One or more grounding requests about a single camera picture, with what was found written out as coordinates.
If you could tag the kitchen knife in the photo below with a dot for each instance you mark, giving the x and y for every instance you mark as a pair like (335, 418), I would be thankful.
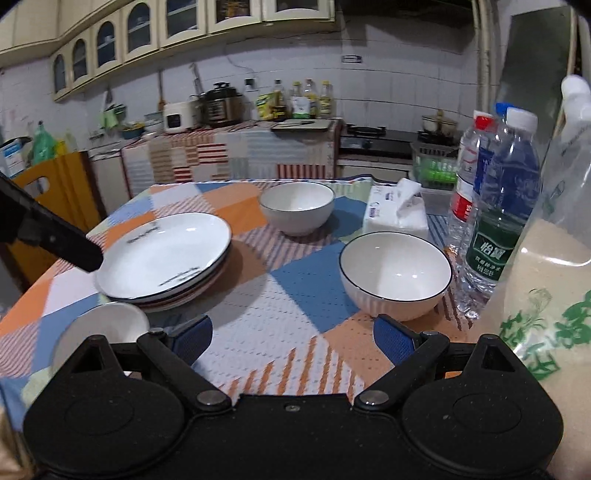
(300, 123)

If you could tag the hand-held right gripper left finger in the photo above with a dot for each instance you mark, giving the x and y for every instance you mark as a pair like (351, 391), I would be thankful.
(194, 337)

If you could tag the shiny metal panel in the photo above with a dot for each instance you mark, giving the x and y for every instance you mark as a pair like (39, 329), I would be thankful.
(531, 78)

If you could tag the white cutting board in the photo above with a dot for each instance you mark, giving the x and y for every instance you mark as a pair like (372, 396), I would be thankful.
(323, 124)

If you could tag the black pressure cooker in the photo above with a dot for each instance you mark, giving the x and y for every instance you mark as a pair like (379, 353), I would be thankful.
(221, 108)

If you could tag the green label water bottle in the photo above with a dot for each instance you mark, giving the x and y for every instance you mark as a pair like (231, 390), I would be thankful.
(489, 251)

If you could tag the cooking oil bottle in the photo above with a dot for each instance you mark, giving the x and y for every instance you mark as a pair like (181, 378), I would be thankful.
(295, 94)
(325, 99)
(278, 101)
(309, 94)

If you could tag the red label water bottle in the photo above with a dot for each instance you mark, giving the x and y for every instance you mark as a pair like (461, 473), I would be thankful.
(461, 210)

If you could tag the white rice cooker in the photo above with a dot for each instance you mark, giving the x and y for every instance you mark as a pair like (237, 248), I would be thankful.
(178, 117)

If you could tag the black gas stove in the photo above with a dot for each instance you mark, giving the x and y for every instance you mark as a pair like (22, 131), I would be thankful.
(383, 141)

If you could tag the clear bag of rice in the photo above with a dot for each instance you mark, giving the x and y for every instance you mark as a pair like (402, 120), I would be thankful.
(545, 277)

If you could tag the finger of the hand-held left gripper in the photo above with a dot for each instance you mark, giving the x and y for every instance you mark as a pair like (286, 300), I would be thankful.
(55, 235)

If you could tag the green plastic bag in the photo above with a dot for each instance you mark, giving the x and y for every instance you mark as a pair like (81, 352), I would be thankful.
(44, 145)

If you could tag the white tissue pack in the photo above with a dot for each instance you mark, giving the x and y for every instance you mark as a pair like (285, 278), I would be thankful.
(383, 214)

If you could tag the green hanging cloth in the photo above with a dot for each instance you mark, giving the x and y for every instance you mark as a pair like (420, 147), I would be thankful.
(111, 119)

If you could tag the white bowl with black rim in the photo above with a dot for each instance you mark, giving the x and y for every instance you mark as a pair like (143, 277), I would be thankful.
(395, 272)
(298, 203)
(104, 323)

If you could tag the stack of pale bowls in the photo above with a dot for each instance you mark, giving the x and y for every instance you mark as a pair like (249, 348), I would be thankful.
(153, 122)

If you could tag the blue bowl on counter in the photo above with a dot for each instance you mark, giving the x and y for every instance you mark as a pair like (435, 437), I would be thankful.
(133, 131)

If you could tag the yellow green food packet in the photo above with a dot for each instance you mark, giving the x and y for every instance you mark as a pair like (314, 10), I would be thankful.
(264, 105)

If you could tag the striped counter cloth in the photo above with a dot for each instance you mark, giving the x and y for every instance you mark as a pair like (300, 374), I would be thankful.
(207, 157)

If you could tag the cream cooking pot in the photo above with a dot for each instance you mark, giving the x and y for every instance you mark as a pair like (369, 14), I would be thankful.
(438, 123)

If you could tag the wooden spatula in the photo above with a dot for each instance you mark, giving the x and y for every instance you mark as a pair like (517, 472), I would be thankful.
(161, 92)

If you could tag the wall power socket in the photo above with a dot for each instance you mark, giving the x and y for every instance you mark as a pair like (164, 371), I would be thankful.
(250, 85)

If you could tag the cream wall cabinets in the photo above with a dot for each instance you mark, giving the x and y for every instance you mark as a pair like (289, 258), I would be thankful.
(138, 32)

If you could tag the green dish basket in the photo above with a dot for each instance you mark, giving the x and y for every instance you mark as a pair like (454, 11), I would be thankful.
(431, 170)

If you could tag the blue label water bottle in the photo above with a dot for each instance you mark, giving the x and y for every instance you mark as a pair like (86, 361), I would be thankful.
(485, 161)

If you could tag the white plate with black rim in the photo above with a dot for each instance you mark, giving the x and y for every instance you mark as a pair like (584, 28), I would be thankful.
(164, 256)

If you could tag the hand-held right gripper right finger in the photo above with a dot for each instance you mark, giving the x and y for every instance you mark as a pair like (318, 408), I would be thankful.
(395, 341)

